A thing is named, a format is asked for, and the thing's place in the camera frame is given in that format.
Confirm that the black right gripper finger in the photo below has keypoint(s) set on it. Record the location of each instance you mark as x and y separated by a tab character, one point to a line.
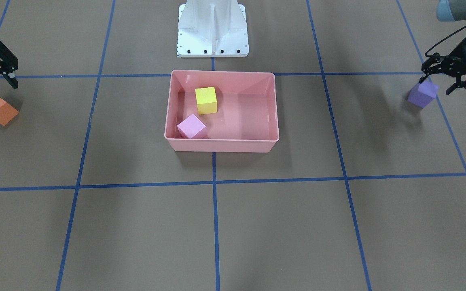
4	74
0	54

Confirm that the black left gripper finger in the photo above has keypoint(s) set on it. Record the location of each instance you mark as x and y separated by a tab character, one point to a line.
460	79
438	64

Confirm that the purple foam block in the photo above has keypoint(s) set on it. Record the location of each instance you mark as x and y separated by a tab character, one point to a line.
422	94

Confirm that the pink foam block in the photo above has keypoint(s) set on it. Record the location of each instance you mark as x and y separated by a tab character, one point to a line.
192	128

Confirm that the pink plastic bin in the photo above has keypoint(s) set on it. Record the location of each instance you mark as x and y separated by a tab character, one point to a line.
247	117

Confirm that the yellow foam block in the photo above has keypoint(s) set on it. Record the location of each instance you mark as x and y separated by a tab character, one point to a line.
206	100

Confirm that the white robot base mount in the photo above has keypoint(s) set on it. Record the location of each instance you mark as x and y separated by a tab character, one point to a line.
212	29

